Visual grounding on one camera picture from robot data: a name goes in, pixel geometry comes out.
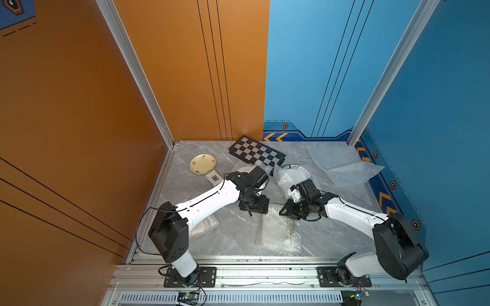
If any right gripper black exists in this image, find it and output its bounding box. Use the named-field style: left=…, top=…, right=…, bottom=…
left=276, top=198, right=311, bottom=220

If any patterned plate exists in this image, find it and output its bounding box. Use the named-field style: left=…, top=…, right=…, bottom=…
left=273, top=164, right=320, bottom=199

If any bubble wrap sheet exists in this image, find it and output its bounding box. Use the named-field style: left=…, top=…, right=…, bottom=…
left=306, top=142, right=385, bottom=187

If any cream yellow dinner plate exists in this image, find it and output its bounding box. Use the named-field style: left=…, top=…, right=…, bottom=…
left=190, top=154, right=216, bottom=175

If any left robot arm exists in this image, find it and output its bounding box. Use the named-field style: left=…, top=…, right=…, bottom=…
left=148, top=167, right=269, bottom=285

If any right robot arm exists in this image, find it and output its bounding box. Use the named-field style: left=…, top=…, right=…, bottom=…
left=279, top=179, right=430, bottom=286

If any black white checkerboard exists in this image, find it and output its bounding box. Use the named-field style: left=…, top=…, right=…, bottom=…
left=228, top=135, right=287, bottom=169

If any small square marker tile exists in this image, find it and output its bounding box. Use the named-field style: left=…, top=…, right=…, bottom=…
left=205, top=170, right=223, bottom=186

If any right circuit board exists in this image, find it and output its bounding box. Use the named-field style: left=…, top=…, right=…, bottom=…
left=340, top=290, right=371, bottom=306

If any circuit board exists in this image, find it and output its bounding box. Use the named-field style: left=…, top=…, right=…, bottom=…
left=176, top=291, right=200, bottom=306
left=340, top=290, right=371, bottom=306

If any left circuit board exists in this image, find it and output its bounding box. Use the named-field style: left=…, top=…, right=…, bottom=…
left=176, top=291, right=200, bottom=306

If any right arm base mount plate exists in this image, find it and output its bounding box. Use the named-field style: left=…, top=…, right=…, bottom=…
left=316, top=266, right=372, bottom=288

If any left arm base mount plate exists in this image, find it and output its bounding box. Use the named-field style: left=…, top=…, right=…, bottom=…
left=163, top=266, right=217, bottom=288

